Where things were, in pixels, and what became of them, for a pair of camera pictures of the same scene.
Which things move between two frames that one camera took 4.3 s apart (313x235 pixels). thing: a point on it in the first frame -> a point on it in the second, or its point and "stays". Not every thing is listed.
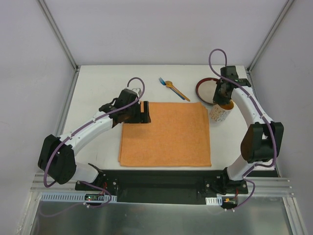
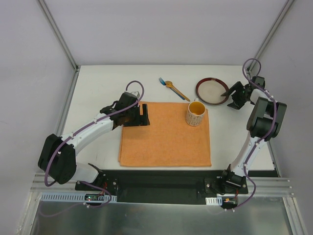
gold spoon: [169, 84] stays
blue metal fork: [164, 82] stays
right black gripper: [222, 95] -> [237, 95]
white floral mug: [218, 113] -> [195, 112]
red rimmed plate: [205, 89] stays
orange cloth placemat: [177, 136] stays
